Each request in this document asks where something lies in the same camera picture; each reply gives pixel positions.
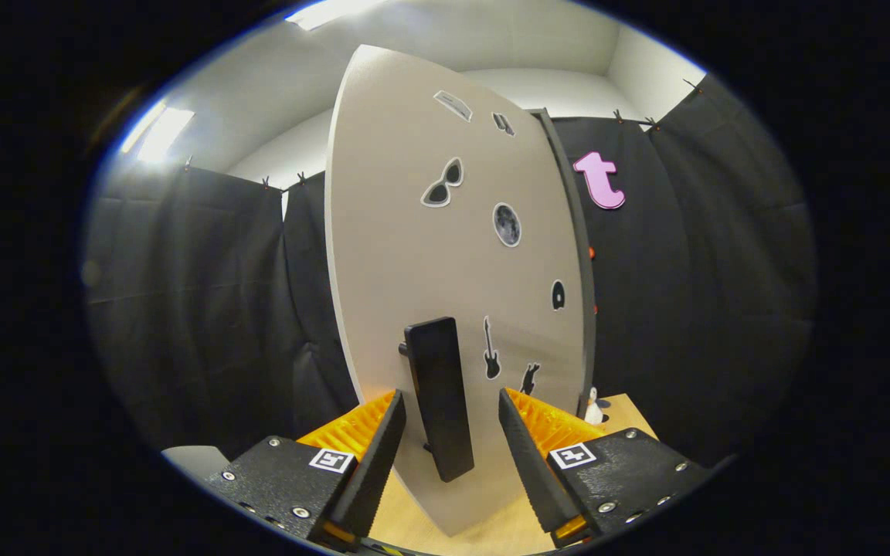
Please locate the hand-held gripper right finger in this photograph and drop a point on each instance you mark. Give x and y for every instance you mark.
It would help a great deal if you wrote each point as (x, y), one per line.
(534, 471)

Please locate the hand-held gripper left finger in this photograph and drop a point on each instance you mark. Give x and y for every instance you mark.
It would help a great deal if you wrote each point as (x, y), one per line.
(375, 471)

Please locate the dark grey shoe cabinet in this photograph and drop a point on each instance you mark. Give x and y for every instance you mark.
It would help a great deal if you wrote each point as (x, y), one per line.
(587, 270)

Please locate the beige shoe cabinet door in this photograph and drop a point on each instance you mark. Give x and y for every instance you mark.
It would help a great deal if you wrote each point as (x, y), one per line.
(414, 232)

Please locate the black backdrop cloth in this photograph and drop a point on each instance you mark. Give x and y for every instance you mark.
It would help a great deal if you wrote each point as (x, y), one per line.
(198, 309)

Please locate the narrow ceiling light strip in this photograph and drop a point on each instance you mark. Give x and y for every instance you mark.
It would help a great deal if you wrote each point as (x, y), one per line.
(163, 135)

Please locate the wide ceiling light panel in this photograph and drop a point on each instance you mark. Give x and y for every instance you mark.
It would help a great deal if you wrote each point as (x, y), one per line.
(333, 11)

